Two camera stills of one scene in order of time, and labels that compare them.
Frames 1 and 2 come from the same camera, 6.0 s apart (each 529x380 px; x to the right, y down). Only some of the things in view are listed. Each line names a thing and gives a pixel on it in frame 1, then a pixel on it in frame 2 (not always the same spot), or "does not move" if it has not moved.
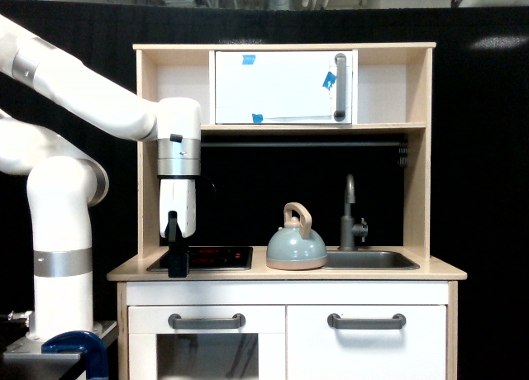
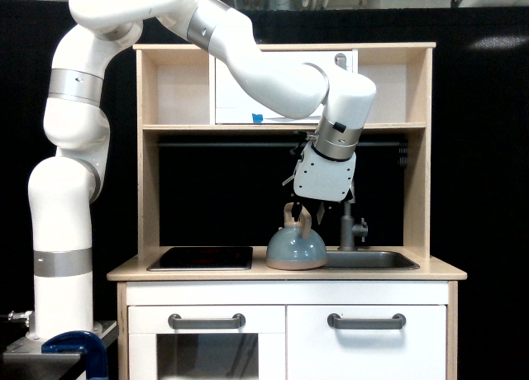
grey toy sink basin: x=366 y=259 does not move
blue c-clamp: x=87 y=343 does not move
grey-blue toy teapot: x=291 y=249 does not move
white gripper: x=177 y=208 to x=316 y=177
